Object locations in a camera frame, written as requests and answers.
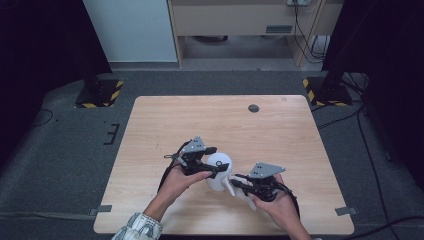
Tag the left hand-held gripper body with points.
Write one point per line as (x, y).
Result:
(191, 156)

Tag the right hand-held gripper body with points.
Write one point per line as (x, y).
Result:
(265, 186)

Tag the beige cloth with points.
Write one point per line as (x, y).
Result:
(233, 190)

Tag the white cylinder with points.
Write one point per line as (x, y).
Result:
(216, 181)

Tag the person's right hand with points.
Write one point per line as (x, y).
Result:
(283, 210)

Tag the person's left hand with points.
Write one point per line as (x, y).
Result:
(176, 185)

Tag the dark round table grommet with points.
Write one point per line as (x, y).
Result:
(253, 108)

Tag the grey tape piece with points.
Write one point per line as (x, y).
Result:
(346, 211)
(101, 209)

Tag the black stand with striped base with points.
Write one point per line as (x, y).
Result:
(100, 95)
(328, 93)

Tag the beige wooden desk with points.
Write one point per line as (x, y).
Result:
(233, 18)

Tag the white cabinet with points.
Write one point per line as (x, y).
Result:
(133, 30)

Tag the grey label on desk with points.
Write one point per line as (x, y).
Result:
(279, 29)

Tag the white power strip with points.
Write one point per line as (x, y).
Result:
(297, 2)

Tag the dark curtain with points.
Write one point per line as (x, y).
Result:
(40, 50)
(390, 50)

